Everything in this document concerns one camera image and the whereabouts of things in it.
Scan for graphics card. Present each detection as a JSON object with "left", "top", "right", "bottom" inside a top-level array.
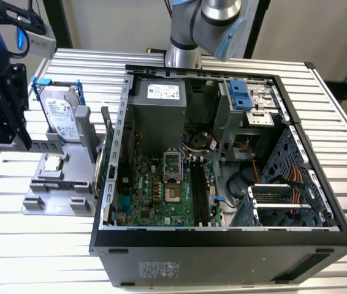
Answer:
[{"left": 93, "top": 102, "right": 116, "bottom": 198}]

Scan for metal disk bay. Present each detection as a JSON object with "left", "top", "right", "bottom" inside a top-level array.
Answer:
[{"left": 231, "top": 183, "right": 334, "bottom": 228}]

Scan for silver CPU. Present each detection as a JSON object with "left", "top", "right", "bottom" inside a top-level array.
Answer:
[{"left": 44, "top": 156, "right": 63, "bottom": 172}]

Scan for orange yellow red wire bundle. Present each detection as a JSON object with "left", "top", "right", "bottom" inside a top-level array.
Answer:
[{"left": 286, "top": 165, "right": 308, "bottom": 215}]

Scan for CPU socket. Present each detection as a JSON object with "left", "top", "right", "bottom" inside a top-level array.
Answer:
[{"left": 164, "top": 183, "right": 183, "bottom": 205}]

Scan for black metal post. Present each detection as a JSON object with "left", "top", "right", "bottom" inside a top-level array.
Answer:
[
  {"left": 242, "top": 0, "right": 272, "bottom": 59},
  {"left": 43, "top": 0, "right": 74, "bottom": 50}
]

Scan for grey parts rack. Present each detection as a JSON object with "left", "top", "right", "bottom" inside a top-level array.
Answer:
[{"left": 20, "top": 105, "right": 109, "bottom": 217}]

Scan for black data cables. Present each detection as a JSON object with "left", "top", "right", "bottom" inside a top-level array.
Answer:
[{"left": 226, "top": 167, "right": 254, "bottom": 203}]

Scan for metal drive cage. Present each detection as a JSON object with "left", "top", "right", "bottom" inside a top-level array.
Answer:
[{"left": 213, "top": 80, "right": 286, "bottom": 162}]

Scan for black PC case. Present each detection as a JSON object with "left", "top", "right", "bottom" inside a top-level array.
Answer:
[{"left": 89, "top": 63, "right": 347, "bottom": 288}]

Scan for thin orange wire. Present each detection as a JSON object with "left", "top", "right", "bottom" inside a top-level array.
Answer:
[{"left": 251, "top": 153, "right": 260, "bottom": 184}]

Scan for grey power supply unit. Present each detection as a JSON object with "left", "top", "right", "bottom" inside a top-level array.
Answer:
[{"left": 128, "top": 78, "right": 188, "bottom": 156}]

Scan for black yellow wire loom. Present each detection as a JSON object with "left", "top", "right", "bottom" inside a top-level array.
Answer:
[{"left": 181, "top": 128, "right": 223, "bottom": 154}]

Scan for wrist camera with black bracket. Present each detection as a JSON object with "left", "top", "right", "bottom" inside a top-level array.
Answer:
[{"left": 0, "top": 0, "right": 57, "bottom": 59}]

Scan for green motherboard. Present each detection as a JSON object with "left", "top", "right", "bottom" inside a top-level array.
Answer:
[{"left": 116, "top": 153, "right": 223, "bottom": 228}]

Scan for metal socket cover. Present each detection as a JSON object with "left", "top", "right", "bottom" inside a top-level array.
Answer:
[{"left": 162, "top": 148, "right": 183, "bottom": 184}]

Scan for blue drive latch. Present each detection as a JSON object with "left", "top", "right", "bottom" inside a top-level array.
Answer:
[{"left": 227, "top": 78, "right": 251, "bottom": 111}]

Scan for hard disk in blue carrier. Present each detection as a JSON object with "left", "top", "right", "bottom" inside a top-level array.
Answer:
[{"left": 29, "top": 76, "right": 85, "bottom": 145}]

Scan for blue grey board connector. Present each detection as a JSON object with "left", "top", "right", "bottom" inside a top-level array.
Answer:
[{"left": 118, "top": 195, "right": 131, "bottom": 214}]

